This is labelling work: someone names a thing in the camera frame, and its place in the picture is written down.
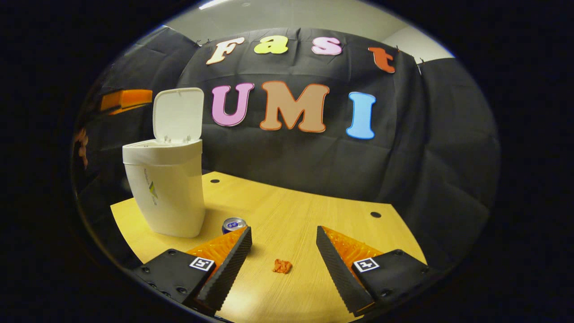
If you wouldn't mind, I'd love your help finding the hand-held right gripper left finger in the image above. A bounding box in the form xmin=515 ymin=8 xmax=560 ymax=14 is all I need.
xmin=132 ymin=226 xmax=253 ymax=314

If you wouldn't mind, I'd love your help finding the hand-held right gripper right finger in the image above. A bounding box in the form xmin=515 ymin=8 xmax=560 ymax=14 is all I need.
xmin=316 ymin=225 xmax=433 ymax=317

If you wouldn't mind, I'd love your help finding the blue silver pop can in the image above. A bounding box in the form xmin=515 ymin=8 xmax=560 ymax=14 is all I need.
xmin=222 ymin=217 xmax=247 ymax=235

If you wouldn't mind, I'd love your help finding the white desktop garbage bin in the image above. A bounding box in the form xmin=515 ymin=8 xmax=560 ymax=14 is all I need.
xmin=122 ymin=87 xmax=206 ymax=238

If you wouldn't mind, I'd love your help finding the wooden desktop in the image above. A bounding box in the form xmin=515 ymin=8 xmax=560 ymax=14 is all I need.
xmin=110 ymin=170 xmax=427 ymax=323

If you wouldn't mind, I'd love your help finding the black backdrop cloth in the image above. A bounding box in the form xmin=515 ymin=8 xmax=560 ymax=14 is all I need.
xmin=72 ymin=26 xmax=502 ymax=270

